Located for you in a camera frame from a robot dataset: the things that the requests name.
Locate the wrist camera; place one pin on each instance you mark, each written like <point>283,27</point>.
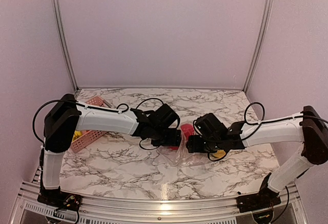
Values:
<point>210,128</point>
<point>164,117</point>

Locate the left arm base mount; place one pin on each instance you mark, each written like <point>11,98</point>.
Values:
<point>59,199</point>

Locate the aluminium frame post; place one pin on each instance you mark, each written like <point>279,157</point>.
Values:
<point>259,43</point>
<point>64,45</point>

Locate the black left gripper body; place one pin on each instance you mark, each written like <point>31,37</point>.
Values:
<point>161,138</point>

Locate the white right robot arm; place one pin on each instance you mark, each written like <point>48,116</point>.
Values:
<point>306,128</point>

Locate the red fake dragon fruit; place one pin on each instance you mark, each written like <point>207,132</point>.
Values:
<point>187,130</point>

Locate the clear zip top bag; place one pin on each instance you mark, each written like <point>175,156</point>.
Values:
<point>181,157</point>

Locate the pink plastic basket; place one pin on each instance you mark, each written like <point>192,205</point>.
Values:
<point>89,136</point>

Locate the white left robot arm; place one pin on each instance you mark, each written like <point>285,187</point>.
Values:
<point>68,116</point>

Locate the right aluminium frame post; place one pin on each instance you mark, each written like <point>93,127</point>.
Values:
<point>259,43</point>

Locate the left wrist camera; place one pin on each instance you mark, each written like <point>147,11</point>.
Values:
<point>164,117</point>

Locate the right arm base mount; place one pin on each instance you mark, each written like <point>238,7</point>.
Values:
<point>265,198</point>

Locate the yellow fake lemon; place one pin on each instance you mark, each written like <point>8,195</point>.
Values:
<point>219,154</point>

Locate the front aluminium rail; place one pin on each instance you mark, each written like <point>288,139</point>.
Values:
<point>96,209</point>

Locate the yellow fake banana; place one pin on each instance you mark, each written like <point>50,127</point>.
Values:
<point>77,134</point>

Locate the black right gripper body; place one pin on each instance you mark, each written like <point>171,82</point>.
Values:
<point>202,147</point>

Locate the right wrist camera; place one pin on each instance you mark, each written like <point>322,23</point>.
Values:
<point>210,128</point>

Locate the left aluminium frame post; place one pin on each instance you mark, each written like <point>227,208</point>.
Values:
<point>64,45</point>

